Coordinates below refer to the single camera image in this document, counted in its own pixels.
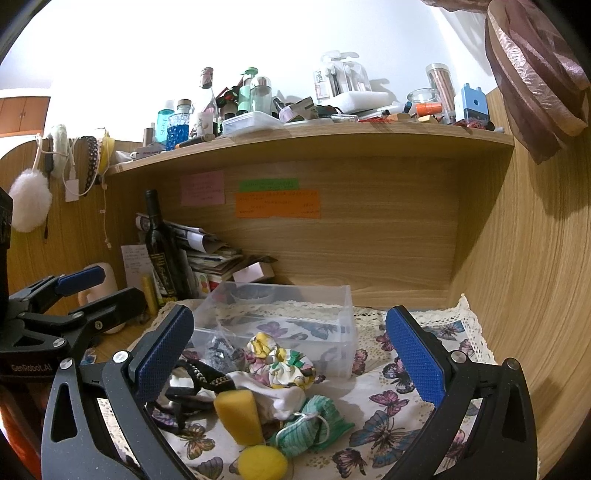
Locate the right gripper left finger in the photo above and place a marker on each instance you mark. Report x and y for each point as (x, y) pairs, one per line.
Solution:
(75, 441)

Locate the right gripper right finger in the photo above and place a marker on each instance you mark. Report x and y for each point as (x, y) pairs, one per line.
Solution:
(502, 443)

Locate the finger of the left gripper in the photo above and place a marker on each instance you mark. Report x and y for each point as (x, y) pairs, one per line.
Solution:
(82, 325)
(40, 296)

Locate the black patterned headband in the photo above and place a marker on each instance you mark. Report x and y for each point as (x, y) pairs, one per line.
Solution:
(190, 390)

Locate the yellow green kitchen sponge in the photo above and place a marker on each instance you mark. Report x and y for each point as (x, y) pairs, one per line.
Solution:
(237, 411)

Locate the white cloth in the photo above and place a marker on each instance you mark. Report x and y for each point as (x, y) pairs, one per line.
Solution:
(272, 404)

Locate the floral fabric scrunchie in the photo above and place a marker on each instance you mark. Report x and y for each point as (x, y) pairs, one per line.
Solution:
(278, 367)

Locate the round yellow sponge ball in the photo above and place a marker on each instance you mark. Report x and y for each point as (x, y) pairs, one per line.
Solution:
(262, 462)

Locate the green knitted cloth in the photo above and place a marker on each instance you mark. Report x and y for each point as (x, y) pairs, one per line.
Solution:
(317, 426)

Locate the cream roller pad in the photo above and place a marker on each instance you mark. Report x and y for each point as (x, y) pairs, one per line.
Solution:
(97, 292)

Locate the yellow tube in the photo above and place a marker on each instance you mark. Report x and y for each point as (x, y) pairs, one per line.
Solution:
(148, 290)

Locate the white handwritten paper note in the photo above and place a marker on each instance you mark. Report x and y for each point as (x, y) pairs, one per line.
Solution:
(136, 264)

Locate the butterfly print tablecloth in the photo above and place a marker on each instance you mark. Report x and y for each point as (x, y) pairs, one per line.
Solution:
(379, 399)

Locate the dark wine bottle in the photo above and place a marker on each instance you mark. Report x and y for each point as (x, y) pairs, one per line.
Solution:
(163, 253)

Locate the white fluffy pompom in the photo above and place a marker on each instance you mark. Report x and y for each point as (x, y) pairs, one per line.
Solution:
(31, 200)

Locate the stack of papers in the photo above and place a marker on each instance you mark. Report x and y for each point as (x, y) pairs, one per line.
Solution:
(210, 260)

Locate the small pink white box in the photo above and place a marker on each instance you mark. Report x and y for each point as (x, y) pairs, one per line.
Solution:
(254, 273)

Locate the pink sticky note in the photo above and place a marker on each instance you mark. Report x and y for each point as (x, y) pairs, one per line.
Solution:
(202, 189)

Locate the clear plastic storage box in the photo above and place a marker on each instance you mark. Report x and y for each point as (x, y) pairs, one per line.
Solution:
(315, 320)

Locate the blue beads bottle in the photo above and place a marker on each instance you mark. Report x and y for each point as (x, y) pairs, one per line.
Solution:
(178, 124)

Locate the green sticky note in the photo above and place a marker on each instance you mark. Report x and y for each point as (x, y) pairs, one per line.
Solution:
(268, 184)

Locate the orange sticky note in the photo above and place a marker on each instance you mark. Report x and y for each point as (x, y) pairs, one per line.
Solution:
(301, 203)

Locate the clear lidded container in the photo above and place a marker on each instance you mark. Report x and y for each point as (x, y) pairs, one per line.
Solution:
(249, 123)

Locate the wooden shelf board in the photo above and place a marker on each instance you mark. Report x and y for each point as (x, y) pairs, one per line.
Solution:
(327, 141)

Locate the blue box on shelf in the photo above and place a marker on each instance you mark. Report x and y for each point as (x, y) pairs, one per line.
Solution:
(474, 103)

